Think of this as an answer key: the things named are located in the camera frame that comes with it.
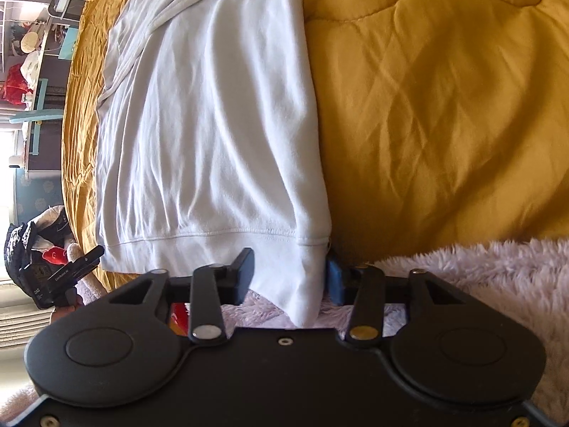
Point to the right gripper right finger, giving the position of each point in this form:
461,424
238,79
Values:
368,290

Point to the cluttered desk with toys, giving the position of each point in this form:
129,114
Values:
41,126

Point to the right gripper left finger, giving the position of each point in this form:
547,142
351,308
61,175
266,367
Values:
209,288

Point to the fluffy pink blanket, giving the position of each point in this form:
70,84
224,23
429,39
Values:
526,281

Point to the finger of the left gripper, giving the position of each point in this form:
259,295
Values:
75,270

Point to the white Nevada sweatshirt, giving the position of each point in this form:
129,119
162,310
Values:
208,144

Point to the mustard yellow quilted bedspread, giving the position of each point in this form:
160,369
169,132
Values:
440,122

